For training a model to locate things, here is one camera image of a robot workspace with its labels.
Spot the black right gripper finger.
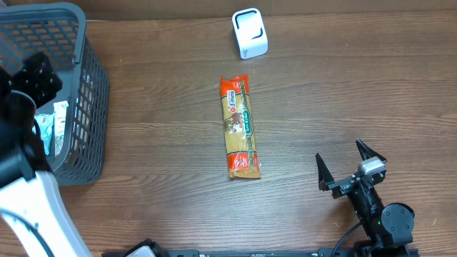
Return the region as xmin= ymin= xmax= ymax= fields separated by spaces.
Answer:
xmin=356 ymin=138 xmax=387 ymax=163
xmin=316 ymin=153 xmax=334 ymax=191

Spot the white hair product tube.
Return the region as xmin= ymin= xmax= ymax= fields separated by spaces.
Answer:
xmin=54 ymin=101 xmax=69 ymax=156

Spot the orange spaghetti packet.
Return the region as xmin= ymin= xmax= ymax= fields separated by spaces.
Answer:
xmin=220 ymin=75 xmax=261 ymax=179

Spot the teal wet wipes pack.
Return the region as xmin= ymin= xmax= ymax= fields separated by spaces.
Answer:
xmin=34 ymin=114 xmax=54 ymax=155

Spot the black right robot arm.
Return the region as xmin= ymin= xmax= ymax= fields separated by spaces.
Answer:
xmin=316 ymin=139 xmax=419 ymax=256

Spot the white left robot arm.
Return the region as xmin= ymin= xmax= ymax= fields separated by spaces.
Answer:
xmin=1 ymin=52 xmax=91 ymax=256

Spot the white barcode scanner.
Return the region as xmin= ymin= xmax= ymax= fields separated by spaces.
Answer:
xmin=231 ymin=7 xmax=268 ymax=60

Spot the grey plastic shopping basket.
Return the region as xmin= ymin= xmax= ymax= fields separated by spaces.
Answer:
xmin=1 ymin=2 xmax=109 ymax=186

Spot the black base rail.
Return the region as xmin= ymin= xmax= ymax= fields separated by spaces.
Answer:
xmin=166 ymin=248 xmax=358 ymax=257

